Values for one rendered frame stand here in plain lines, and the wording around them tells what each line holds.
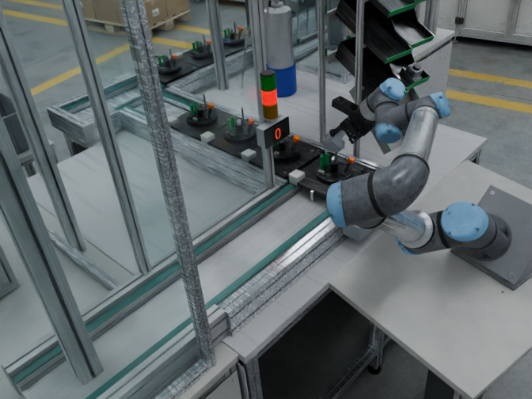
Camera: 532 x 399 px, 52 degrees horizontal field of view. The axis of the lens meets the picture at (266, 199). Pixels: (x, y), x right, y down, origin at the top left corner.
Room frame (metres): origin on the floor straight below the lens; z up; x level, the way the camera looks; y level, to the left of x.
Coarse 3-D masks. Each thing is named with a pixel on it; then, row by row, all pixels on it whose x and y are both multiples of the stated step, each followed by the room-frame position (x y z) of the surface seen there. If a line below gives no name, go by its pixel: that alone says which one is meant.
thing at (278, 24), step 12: (276, 0) 2.67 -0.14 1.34; (264, 12) 2.66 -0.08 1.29; (276, 12) 2.63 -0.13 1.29; (288, 12) 2.64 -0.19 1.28; (264, 24) 2.67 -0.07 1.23; (276, 24) 2.62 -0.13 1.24; (288, 24) 2.63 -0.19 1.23; (276, 36) 2.62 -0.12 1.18; (288, 36) 2.63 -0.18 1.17; (276, 48) 2.62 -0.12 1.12; (288, 48) 2.63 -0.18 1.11; (276, 60) 2.62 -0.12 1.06; (288, 60) 2.63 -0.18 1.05
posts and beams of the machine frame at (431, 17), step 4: (428, 0) 3.23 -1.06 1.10; (432, 0) 3.21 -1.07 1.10; (436, 0) 3.22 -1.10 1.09; (428, 4) 3.22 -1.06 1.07; (432, 4) 3.21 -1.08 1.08; (436, 4) 3.22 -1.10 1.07; (428, 8) 3.22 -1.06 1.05; (432, 8) 3.20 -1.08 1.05; (436, 8) 3.22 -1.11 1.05; (428, 12) 3.22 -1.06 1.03; (432, 12) 3.20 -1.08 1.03; (436, 12) 3.23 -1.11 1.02; (428, 16) 3.22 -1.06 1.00; (432, 16) 3.20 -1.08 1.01; (428, 20) 3.22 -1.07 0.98; (432, 20) 3.20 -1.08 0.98; (428, 24) 3.23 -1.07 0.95; (432, 24) 3.20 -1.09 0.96; (428, 28) 3.23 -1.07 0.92; (432, 28) 3.21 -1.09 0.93; (432, 32) 3.21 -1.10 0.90
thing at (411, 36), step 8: (400, 16) 2.06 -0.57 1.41; (408, 16) 2.05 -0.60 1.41; (416, 16) 2.02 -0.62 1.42; (400, 24) 2.01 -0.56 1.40; (408, 24) 2.02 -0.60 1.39; (416, 24) 2.02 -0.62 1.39; (400, 32) 1.97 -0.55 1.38; (408, 32) 1.98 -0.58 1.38; (416, 32) 1.98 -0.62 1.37; (424, 32) 1.98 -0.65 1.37; (408, 40) 1.93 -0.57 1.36; (416, 40) 1.94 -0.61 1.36; (424, 40) 1.92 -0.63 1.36
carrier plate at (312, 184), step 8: (328, 152) 1.85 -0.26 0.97; (344, 160) 1.78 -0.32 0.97; (304, 168) 1.75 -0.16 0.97; (312, 168) 1.75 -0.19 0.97; (352, 168) 1.72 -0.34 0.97; (360, 168) 1.72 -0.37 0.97; (368, 168) 1.71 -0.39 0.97; (312, 176) 1.69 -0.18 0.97; (304, 184) 1.64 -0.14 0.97; (312, 184) 1.64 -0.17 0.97; (320, 184) 1.63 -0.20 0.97; (320, 192) 1.59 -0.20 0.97
